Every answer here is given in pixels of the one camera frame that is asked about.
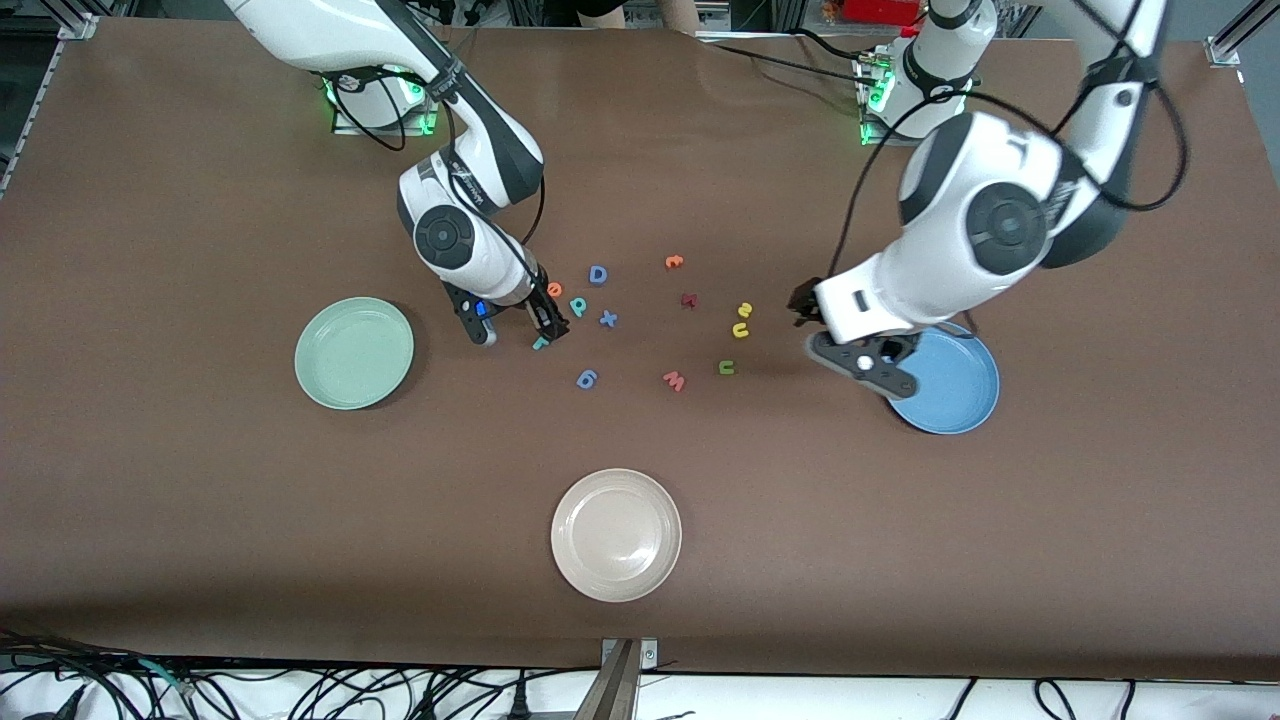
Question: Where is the aluminium camera post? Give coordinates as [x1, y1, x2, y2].
[573, 637, 661, 720]

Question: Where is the red box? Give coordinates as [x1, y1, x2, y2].
[843, 0, 926, 27]

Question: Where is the blue plate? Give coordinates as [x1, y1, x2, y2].
[885, 322, 1001, 436]

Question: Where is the beige plate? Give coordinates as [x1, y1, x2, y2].
[550, 468, 684, 604]

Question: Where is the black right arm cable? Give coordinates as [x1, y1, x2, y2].
[330, 60, 549, 331]

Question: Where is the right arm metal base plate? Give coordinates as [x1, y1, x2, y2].
[332, 90, 446, 137]

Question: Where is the background metal rack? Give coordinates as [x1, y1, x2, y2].
[500, 0, 841, 31]

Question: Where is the aluminium frame profile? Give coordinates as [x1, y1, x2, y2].
[1205, 0, 1280, 69]
[55, 0, 101, 41]
[0, 40, 53, 201]

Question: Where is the black looped cable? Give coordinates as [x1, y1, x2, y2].
[1033, 678, 1078, 720]
[280, 670, 431, 720]

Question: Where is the pale green plate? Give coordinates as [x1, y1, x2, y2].
[294, 296, 416, 412]

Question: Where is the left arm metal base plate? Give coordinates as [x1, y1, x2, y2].
[858, 50, 966, 149]

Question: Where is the teal cable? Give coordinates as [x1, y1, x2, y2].
[135, 655, 196, 698]

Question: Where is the brown table cover sheet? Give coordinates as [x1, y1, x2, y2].
[0, 18, 1280, 683]

